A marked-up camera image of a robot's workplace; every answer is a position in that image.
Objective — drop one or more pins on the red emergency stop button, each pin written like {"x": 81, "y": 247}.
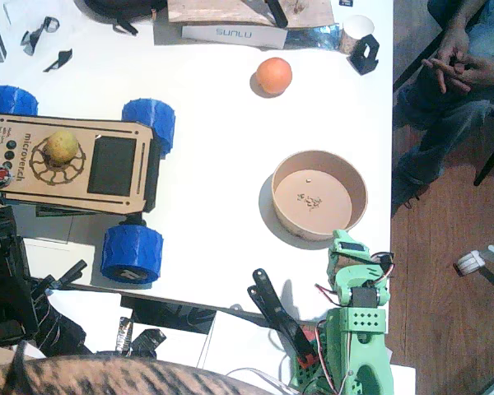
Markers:
{"x": 1, "y": 176}

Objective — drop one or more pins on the wooden microverch rover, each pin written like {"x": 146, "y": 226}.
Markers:
{"x": 66, "y": 185}

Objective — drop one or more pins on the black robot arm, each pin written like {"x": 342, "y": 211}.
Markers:
{"x": 8, "y": 288}

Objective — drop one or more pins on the person right forearm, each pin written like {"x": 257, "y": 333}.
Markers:
{"x": 463, "y": 20}

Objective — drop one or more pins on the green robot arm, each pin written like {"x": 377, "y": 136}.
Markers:
{"x": 354, "y": 325}

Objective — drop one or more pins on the person left hand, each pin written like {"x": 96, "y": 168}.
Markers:
{"x": 481, "y": 72}

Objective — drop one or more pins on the person right hand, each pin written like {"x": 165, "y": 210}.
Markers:
{"x": 455, "y": 51}

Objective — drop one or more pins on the round cardboard bowl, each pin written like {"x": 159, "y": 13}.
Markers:
{"x": 313, "y": 205}

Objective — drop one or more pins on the black clamp with red grip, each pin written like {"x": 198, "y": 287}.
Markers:
{"x": 271, "y": 304}

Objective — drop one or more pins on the yellow lemon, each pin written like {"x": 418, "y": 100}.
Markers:
{"x": 61, "y": 147}

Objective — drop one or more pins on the white furniture leg foot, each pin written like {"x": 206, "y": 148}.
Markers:
{"x": 469, "y": 263}

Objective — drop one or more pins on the blue ribbed rover wheel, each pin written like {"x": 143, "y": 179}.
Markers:
{"x": 131, "y": 253}
{"x": 152, "y": 119}
{"x": 12, "y": 100}

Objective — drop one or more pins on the person in blue jeans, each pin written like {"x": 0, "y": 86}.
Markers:
{"x": 444, "y": 123}

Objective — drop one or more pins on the orange ball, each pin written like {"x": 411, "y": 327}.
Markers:
{"x": 273, "y": 76}

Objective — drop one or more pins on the black printed holder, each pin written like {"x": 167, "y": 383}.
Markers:
{"x": 354, "y": 59}

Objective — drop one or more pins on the black silver foil bag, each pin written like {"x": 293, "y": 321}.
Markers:
{"x": 144, "y": 339}

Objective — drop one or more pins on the brown black striped fabric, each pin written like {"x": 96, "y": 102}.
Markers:
{"x": 107, "y": 376}

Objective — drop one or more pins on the paper cup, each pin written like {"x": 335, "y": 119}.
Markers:
{"x": 358, "y": 26}

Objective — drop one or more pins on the white SUNLU box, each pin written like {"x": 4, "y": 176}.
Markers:
{"x": 239, "y": 35}

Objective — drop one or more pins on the black plastic bar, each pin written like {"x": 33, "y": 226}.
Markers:
{"x": 276, "y": 14}

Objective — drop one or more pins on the small black card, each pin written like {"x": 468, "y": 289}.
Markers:
{"x": 346, "y": 3}

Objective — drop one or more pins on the wooden board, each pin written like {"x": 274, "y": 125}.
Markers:
{"x": 222, "y": 12}

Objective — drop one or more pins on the black round rocker switch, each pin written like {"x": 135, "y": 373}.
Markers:
{"x": 7, "y": 165}
{"x": 9, "y": 155}
{"x": 11, "y": 145}

